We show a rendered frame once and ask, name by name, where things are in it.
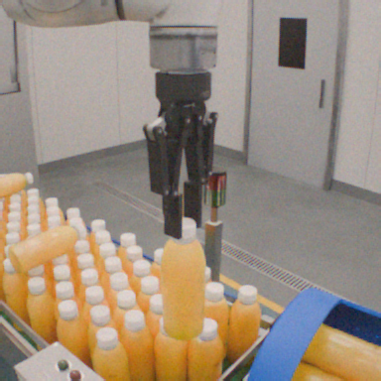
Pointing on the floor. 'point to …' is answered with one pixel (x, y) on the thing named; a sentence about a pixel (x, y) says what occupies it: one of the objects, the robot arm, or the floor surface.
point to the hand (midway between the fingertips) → (183, 210)
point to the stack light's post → (213, 248)
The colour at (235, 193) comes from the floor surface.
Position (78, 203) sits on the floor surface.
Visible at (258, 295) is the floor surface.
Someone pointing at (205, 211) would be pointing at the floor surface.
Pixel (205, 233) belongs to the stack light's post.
